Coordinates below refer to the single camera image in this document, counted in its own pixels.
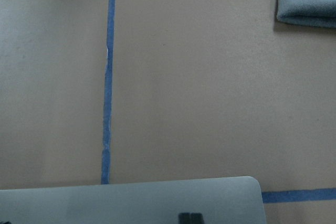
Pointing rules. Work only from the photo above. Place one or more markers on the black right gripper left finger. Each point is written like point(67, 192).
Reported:
point(184, 218)

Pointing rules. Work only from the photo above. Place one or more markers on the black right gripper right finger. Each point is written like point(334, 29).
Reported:
point(197, 218)

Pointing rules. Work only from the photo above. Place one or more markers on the grey laptop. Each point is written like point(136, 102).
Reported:
point(219, 200)

